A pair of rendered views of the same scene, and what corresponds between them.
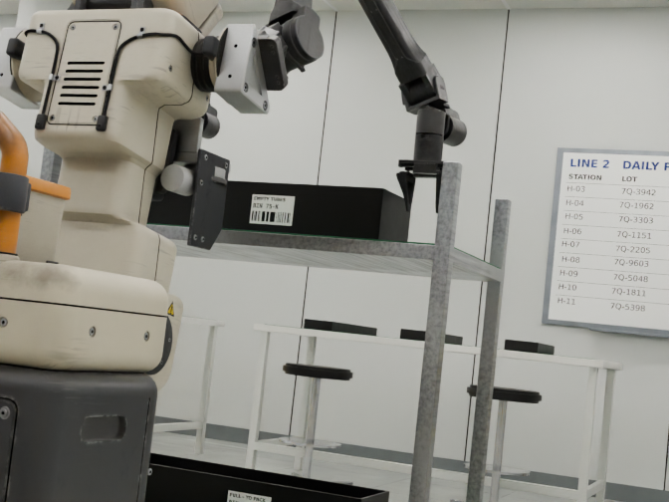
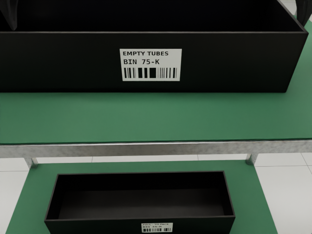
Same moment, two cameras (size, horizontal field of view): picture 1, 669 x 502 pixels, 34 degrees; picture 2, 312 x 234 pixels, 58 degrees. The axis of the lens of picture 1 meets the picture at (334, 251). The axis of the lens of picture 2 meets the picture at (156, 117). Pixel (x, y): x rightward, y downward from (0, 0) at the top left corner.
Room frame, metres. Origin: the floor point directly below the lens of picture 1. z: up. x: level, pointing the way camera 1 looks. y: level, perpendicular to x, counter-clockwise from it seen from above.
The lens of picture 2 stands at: (1.84, 0.28, 1.25)
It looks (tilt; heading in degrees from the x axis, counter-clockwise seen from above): 42 degrees down; 337
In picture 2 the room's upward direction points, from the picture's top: straight up
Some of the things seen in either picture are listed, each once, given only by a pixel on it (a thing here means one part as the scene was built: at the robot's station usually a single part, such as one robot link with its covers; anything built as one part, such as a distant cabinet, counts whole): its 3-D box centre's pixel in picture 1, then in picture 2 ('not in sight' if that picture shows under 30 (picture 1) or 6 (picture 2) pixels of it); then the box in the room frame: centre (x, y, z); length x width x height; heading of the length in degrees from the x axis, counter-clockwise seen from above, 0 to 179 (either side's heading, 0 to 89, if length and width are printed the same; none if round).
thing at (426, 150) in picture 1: (427, 153); not in sight; (2.16, -0.16, 1.15); 0.10 x 0.07 x 0.07; 67
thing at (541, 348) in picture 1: (530, 348); not in sight; (5.52, -1.04, 0.83); 0.62 x 0.16 x 0.06; 161
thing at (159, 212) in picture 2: (244, 500); (141, 203); (2.31, 0.13, 0.41); 0.57 x 0.17 x 0.11; 68
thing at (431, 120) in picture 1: (432, 125); not in sight; (2.16, -0.17, 1.21); 0.07 x 0.06 x 0.07; 143
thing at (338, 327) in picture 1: (341, 328); not in sight; (5.94, -0.09, 0.83); 0.62 x 0.16 x 0.06; 155
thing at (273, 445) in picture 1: (431, 419); not in sight; (5.74, -0.60, 0.40); 1.80 x 0.75 x 0.80; 68
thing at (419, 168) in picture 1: (432, 189); not in sight; (2.15, -0.18, 1.08); 0.07 x 0.07 x 0.09; 67
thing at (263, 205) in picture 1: (268, 214); (124, 40); (2.30, 0.15, 1.01); 0.57 x 0.17 x 0.11; 67
